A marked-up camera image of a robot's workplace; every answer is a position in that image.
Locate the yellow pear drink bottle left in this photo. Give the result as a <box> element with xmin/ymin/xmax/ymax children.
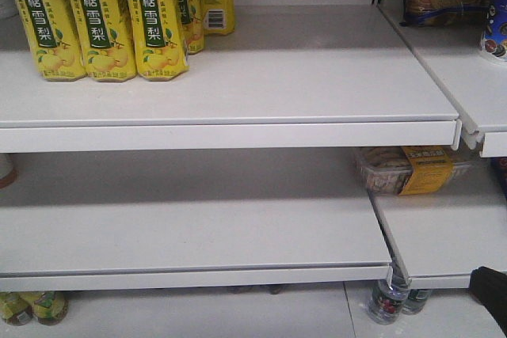
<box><xmin>15</xmin><ymin>0</ymin><xmax>86</xmax><ymax>82</ymax></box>

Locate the blue cookie cup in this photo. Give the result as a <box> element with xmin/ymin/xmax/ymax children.
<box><xmin>479</xmin><ymin>0</ymin><xmax>506</xmax><ymax>66</ymax></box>

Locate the clear water bottle red label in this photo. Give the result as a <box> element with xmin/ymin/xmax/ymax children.
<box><xmin>367</xmin><ymin>278</ymin><xmax>409</xmax><ymax>325</ymax></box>

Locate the green tea bottle lower left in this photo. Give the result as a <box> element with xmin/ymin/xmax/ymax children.
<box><xmin>1</xmin><ymin>292</ymin><xmax>32</xmax><ymax>326</ymax></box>

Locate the yellow pear drink bottle right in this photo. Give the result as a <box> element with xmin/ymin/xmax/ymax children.
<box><xmin>128</xmin><ymin>0</ymin><xmax>189</xmax><ymax>82</ymax></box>

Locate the white metal shelf unit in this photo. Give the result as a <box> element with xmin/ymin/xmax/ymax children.
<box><xmin>1</xmin><ymin>0</ymin><xmax>506</xmax><ymax>337</ymax></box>

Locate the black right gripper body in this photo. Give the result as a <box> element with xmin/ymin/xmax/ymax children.
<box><xmin>468</xmin><ymin>266</ymin><xmax>506</xmax><ymax>335</ymax></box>

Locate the clear cookie box yellow label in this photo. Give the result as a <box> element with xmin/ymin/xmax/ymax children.
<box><xmin>354</xmin><ymin>146</ymin><xmax>478</xmax><ymax>196</ymax></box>

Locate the yellow pear drink bottle middle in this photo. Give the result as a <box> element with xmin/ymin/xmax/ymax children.
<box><xmin>70</xmin><ymin>0</ymin><xmax>137</xmax><ymax>82</ymax></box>

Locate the green tea bottle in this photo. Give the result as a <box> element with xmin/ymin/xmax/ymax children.
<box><xmin>1</xmin><ymin>292</ymin><xmax>32</xmax><ymax>326</ymax></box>
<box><xmin>20</xmin><ymin>291</ymin><xmax>68</xmax><ymax>325</ymax></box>

